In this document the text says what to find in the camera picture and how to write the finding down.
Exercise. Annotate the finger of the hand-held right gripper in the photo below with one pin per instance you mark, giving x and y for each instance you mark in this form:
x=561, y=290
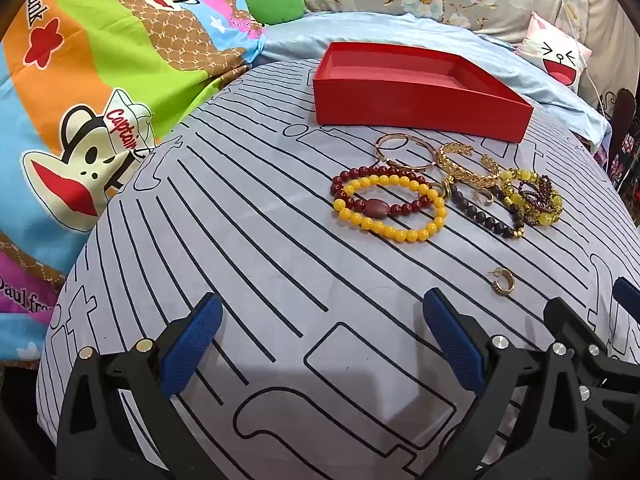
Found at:
x=562, y=317
x=627, y=295

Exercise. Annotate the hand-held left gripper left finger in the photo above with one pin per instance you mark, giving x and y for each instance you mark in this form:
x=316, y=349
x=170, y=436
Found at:
x=196, y=342

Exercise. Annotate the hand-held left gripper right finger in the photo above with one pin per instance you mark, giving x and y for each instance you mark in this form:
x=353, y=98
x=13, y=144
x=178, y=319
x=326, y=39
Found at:
x=452, y=345

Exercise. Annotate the gold leaf bangle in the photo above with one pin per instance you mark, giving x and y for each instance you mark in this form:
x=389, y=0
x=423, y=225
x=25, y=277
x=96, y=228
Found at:
x=462, y=175

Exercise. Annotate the red cardboard box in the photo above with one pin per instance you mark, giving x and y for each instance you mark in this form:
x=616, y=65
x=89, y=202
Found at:
x=400, y=95

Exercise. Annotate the gold hoop earring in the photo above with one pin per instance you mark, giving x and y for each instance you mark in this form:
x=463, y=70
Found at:
x=506, y=285

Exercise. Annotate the grey striped bed sheet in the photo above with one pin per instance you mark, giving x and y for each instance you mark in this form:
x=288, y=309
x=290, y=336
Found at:
x=250, y=260

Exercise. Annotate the small gold crescent earring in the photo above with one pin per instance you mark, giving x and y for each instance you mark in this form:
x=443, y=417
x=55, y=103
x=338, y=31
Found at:
x=485, y=202

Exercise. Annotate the dark metal chair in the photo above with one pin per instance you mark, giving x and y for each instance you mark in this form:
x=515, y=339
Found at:
x=625, y=110

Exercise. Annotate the thin gold bangle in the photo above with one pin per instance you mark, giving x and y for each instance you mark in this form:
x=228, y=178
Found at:
x=387, y=161

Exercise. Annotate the light blue quilt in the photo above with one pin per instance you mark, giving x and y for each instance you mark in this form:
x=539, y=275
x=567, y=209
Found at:
x=550, y=85

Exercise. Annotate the pink cartoon face pillow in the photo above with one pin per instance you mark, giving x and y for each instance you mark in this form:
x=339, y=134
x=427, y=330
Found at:
x=555, y=52

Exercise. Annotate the beige cloth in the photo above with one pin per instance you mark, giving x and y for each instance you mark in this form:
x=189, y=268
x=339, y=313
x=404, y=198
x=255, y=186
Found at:
x=607, y=25

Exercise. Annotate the colourful cartoon blanket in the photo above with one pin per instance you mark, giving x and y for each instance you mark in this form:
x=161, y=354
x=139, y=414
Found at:
x=75, y=85

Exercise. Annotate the green cushion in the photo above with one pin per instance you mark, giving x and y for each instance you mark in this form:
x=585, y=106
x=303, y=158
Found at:
x=272, y=2

